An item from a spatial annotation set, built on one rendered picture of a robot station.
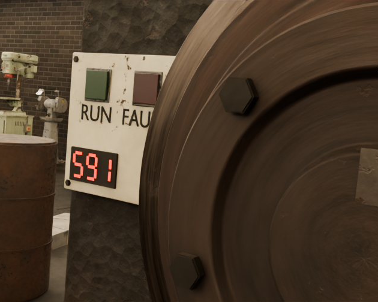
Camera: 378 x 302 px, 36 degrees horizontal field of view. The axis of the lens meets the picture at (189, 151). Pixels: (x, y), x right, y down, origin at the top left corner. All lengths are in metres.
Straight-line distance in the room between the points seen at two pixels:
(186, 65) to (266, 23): 0.09
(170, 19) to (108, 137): 0.16
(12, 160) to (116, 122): 2.45
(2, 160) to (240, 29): 2.75
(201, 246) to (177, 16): 0.37
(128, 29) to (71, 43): 8.74
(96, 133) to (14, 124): 7.85
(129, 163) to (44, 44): 9.24
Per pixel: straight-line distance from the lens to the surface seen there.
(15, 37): 10.50
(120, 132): 0.71
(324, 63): 0.34
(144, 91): 0.68
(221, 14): 0.48
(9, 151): 3.14
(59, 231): 4.47
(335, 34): 0.34
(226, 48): 0.45
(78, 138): 0.76
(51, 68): 9.76
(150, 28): 0.72
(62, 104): 9.04
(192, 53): 0.49
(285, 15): 0.42
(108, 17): 0.77
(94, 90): 0.74
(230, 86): 0.36
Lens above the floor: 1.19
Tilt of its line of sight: 5 degrees down
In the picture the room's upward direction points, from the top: 5 degrees clockwise
